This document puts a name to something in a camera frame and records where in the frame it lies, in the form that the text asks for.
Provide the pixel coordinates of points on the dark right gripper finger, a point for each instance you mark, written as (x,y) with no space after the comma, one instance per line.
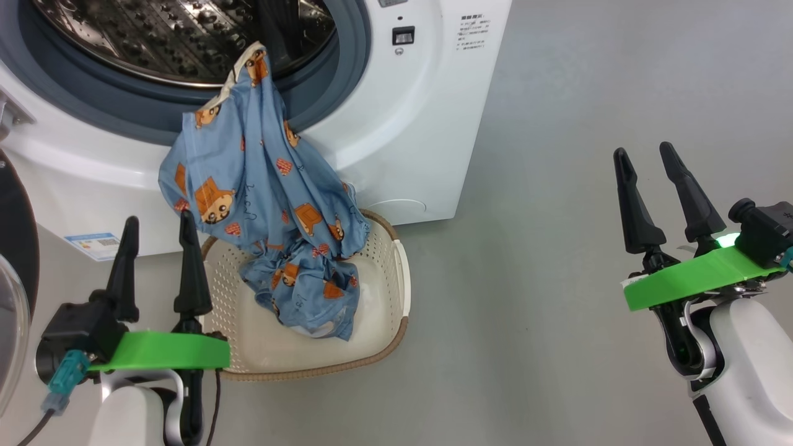
(638,229)
(700,217)

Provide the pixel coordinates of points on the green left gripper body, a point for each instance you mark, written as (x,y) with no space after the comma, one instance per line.
(167,352)

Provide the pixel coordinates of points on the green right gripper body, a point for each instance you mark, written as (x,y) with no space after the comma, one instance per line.
(694,279)

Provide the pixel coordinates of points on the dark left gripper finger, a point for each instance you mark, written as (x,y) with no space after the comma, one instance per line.
(192,285)
(124,285)

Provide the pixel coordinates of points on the black round glass washer door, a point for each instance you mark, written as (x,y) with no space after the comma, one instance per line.
(15,235)

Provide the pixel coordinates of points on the blue cartoon print garment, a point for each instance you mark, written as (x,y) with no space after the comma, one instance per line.
(260,173)

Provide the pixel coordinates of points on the steel perforated washer drum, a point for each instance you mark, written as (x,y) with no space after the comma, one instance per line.
(155,37)

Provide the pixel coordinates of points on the white front-load washing machine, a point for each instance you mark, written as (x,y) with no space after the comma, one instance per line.
(403,124)

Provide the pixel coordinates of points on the blue energy label sticker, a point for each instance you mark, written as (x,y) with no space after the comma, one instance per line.
(93,246)

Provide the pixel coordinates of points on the cream perforated laundry basket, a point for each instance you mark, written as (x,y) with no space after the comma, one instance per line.
(310,359)

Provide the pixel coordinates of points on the round white filter cover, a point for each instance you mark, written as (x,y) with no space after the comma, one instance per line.
(403,210)

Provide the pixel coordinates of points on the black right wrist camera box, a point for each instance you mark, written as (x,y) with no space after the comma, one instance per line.
(768,229)

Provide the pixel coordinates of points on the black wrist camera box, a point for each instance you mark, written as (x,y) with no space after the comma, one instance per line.
(768,229)
(74,334)

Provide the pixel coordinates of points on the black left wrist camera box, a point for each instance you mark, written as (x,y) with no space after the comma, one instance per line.
(74,334)

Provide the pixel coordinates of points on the teal left camera connector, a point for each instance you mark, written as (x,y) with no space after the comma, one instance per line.
(67,371)

